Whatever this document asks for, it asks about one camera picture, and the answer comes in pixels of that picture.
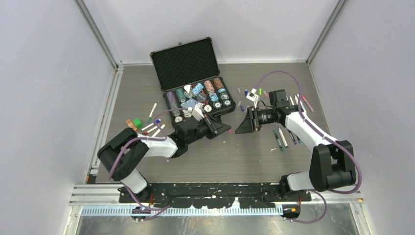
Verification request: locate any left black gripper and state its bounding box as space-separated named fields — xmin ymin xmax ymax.
xmin=186 ymin=113 xmax=230 ymax=145

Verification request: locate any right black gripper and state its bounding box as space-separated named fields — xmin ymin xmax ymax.
xmin=235 ymin=106 xmax=277 ymax=134

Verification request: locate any dark green marker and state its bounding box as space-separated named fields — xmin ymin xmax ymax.
xmin=273 ymin=128 xmax=284 ymax=151

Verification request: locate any purple cap white marker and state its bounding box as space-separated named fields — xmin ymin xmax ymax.
xmin=278 ymin=127 xmax=288 ymax=148

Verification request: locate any dark purple marker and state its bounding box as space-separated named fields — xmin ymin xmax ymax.
xmin=288 ymin=130 xmax=297 ymax=144

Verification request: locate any orange cap white marker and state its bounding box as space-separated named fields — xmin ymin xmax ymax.
xmin=151 ymin=124 xmax=165 ymax=137

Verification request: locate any lime green cap marker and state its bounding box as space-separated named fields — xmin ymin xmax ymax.
xmin=299 ymin=100 xmax=307 ymax=113

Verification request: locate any pink marker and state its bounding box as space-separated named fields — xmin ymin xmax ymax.
xmin=302 ymin=96 xmax=314 ymax=112

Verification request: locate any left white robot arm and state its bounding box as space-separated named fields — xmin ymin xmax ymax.
xmin=97 ymin=115 xmax=231 ymax=203

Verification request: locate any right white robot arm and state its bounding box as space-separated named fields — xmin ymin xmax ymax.
xmin=235 ymin=89 xmax=357 ymax=201

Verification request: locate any blue tip white marker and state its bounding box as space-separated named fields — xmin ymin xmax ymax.
xmin=141 ymin=119 xmax=161 ymax=131

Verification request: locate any black poker chip case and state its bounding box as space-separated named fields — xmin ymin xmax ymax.
xmin=150 ymin=37 xmax=236 ymax=126

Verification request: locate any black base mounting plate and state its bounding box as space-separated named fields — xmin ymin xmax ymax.
xmin=118 ymin=183 xmax=311 ymax=209

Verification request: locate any green tip white marker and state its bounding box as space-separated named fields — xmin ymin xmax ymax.
xmin=147 ymin=103 xmax=158 ymax=123

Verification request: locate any green toy block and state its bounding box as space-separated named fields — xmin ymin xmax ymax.
xmin=132 ymin=118 xmax=142 ymax=128

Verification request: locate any brown wooden block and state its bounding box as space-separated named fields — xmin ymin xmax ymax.
xmin=125 ymin=119 xmax=138 ymax=132

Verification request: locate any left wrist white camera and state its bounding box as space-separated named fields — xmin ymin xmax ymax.
xmin=186 ymin=102 xmax=204 ymax=121

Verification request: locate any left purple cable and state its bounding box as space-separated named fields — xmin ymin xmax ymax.
xmin=108 ymin=108 xmax=189 ymax=223

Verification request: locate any purple cable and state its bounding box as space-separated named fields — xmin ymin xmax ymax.
xmin=108 ymin=108 xmax=189 ymax=223
xmin=256 ymin=70 xmax=363 ymax=224

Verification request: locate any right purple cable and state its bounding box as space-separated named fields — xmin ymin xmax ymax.
xmin=256 ymin=70 xmax=363 ymax=224

